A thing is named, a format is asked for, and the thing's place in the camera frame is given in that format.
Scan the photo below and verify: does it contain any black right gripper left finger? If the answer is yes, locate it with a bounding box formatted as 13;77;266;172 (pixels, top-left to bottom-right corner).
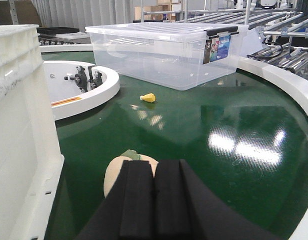
76;160;153;240

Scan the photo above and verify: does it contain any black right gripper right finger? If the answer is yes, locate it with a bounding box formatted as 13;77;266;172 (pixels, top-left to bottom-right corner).
154;159;276;240

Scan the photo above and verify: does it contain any yellow dinosaur plush toy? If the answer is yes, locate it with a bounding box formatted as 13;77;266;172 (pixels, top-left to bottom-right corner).
103;149;158;198

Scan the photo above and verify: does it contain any white plastic tote box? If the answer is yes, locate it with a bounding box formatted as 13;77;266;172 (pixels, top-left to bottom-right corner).
0;24;64;240

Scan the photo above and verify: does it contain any clear plastic storage box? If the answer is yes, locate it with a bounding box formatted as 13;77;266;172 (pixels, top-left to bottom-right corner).
85;22;248;91

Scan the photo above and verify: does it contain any small yellow toy piece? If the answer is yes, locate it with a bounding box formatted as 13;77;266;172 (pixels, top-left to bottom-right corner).
140;93;156;103

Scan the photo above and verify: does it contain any white outer conveyor rim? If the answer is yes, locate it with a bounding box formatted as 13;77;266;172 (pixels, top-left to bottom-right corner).
45;58;308;240

